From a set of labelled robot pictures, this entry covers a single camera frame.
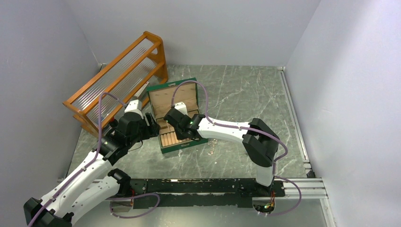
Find green jewelry box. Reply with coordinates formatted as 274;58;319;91
146;78;208;154

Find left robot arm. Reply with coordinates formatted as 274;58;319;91
24;111;160;227

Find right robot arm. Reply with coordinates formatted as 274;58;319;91
164;107;280;196

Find gold earring cluster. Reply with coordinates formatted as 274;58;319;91
208;140;218;146

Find white grey small carton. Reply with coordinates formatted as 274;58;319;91
134;82;149;99

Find orange wooden rack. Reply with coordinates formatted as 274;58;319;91
63;31;168;137

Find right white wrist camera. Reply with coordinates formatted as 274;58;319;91
174;102;188;115

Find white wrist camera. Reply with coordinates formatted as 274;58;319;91
174;102;188;115
124;99;144;119

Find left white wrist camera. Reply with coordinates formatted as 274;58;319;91
124;99;144;119

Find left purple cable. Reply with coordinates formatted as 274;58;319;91
27;92;128;227

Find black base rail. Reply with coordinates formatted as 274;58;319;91
77;178;328;210

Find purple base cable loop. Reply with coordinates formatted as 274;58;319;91
109;189;163;219

